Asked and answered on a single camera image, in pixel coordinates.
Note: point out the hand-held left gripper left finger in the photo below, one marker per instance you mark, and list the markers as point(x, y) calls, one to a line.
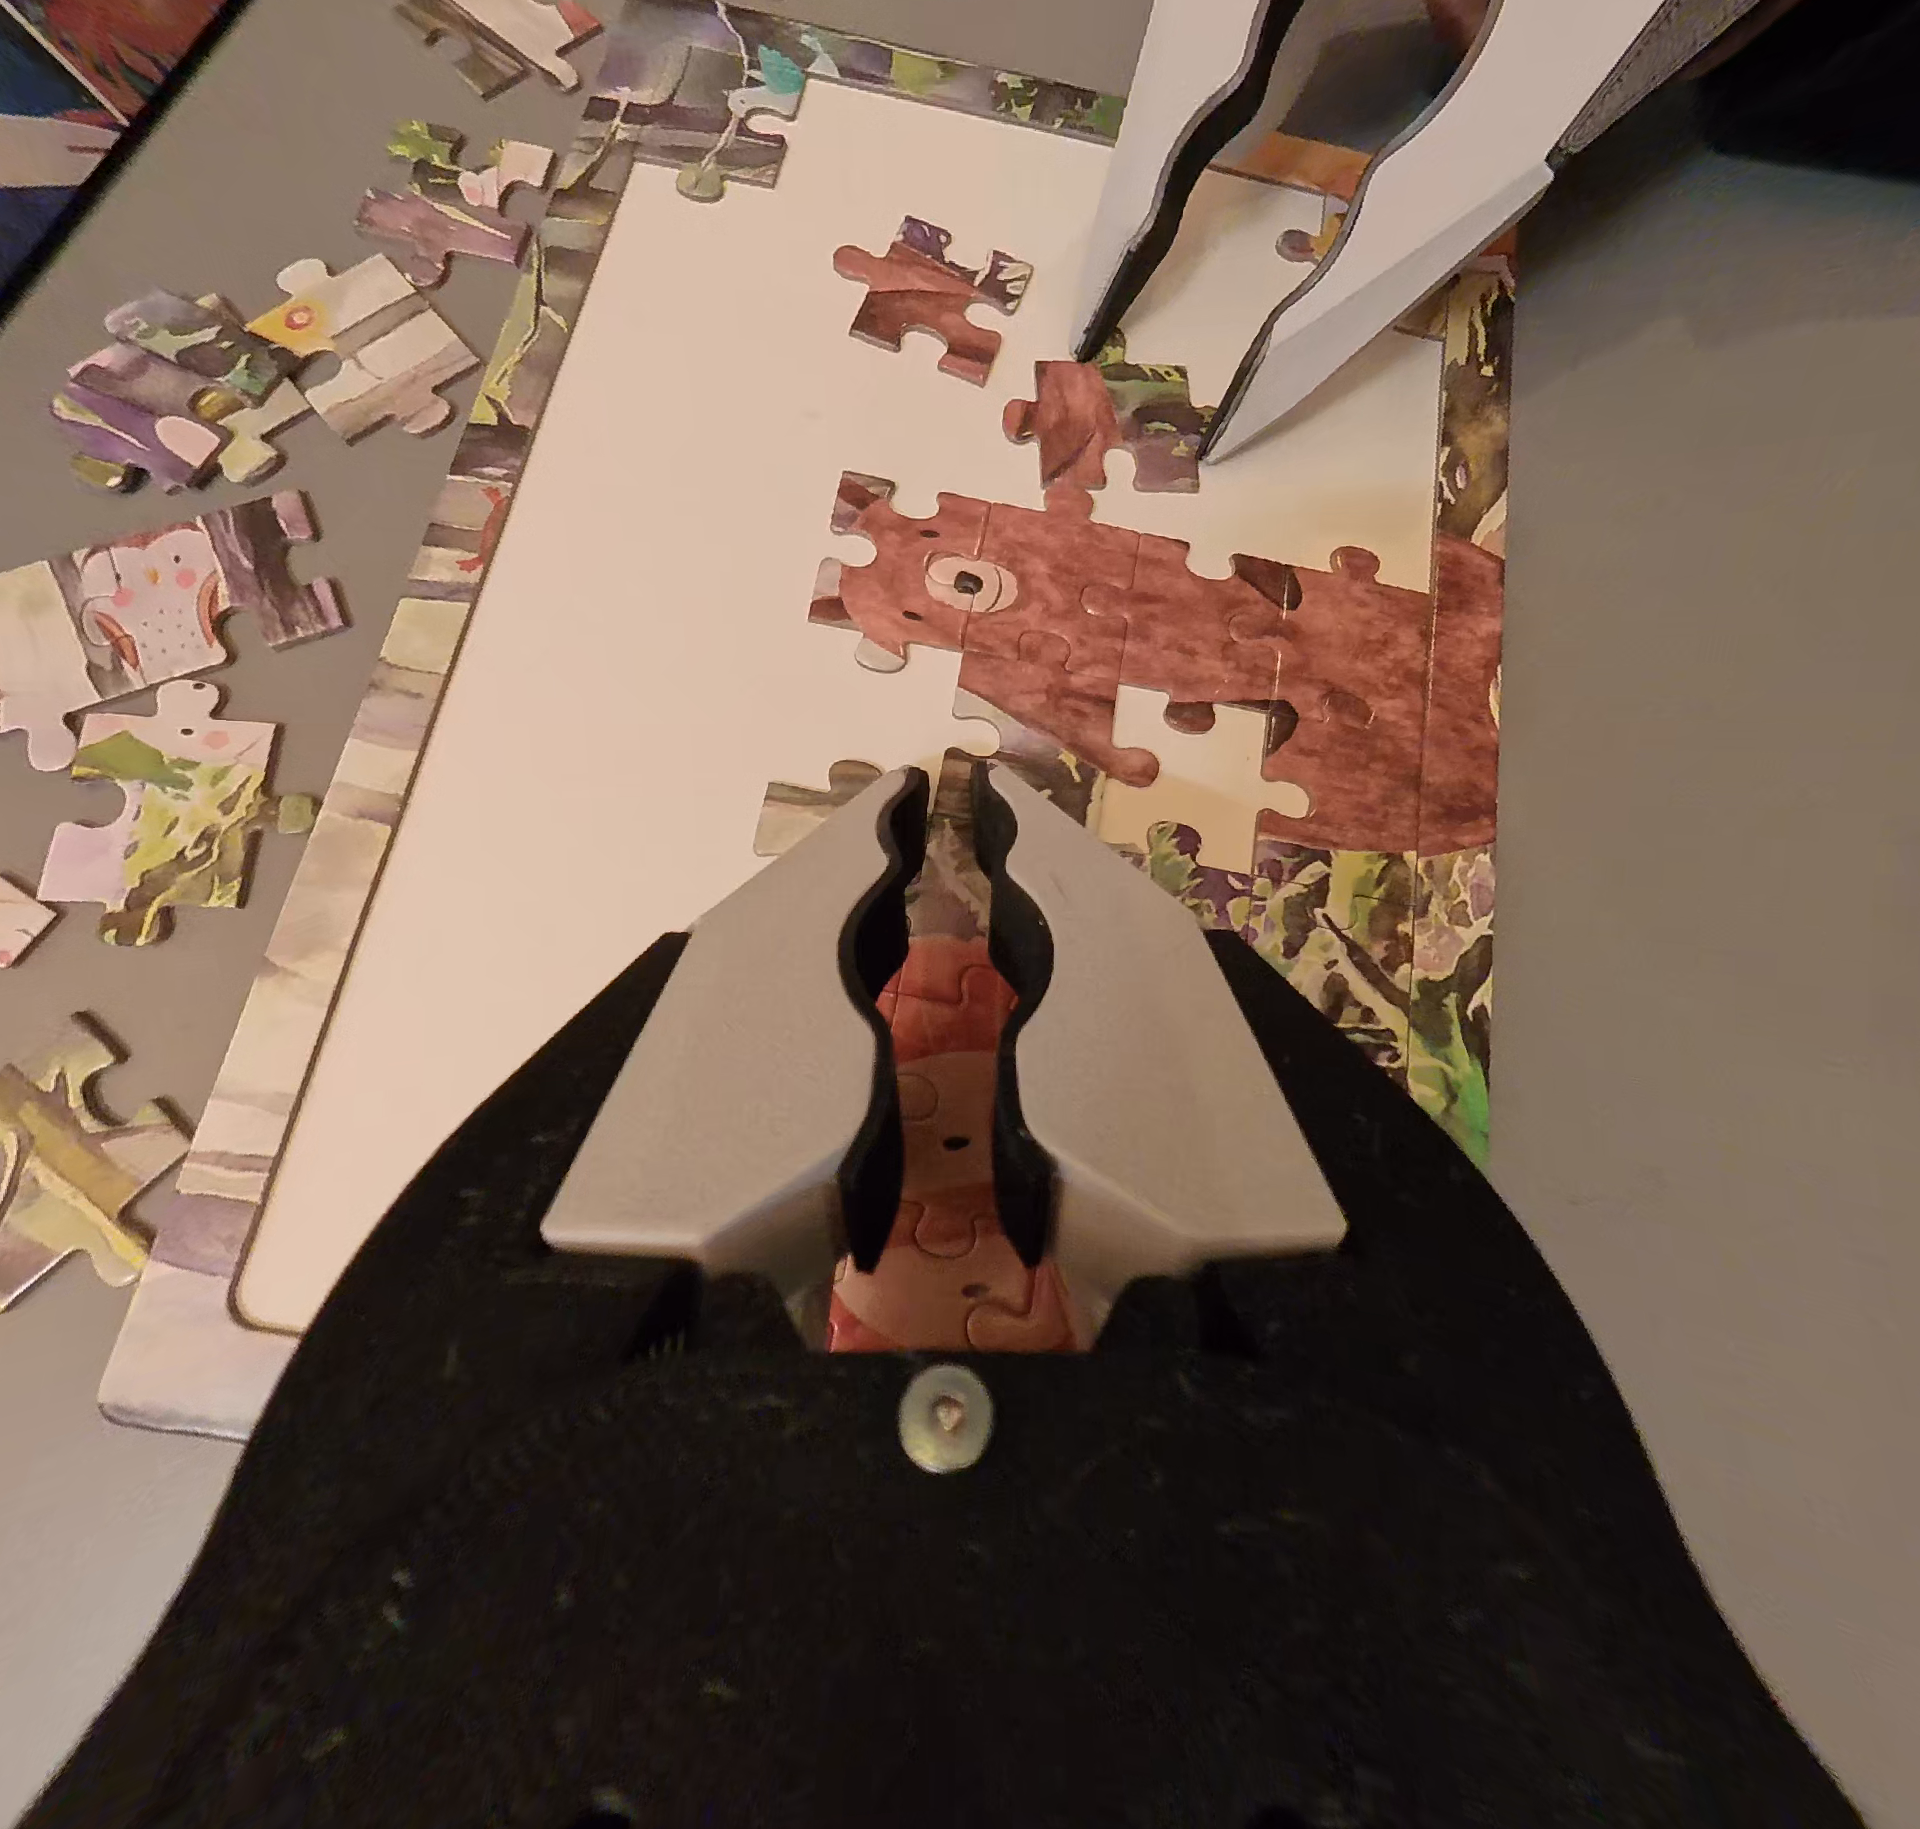
point(720, 1093)

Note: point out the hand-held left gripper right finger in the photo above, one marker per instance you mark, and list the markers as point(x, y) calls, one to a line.
point(1185, 1093)

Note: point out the brown purple puzzle piece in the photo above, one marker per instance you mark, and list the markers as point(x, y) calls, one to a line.
point(924, 307)

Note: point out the brown green puzzle piece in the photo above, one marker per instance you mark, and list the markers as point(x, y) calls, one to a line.
point(1089, 427)

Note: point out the jigsaw puzzle frame tray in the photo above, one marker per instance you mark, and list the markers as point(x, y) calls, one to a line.
point(675, 508)

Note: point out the grey teal puzzle piece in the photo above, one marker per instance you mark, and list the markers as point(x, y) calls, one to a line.
point(735, 134)

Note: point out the scattered loose jigsaw pieces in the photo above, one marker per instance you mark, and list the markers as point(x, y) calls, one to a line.
point(383, 359)

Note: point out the illustrated puzzle box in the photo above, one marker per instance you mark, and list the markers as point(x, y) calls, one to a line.
point(92, 28)

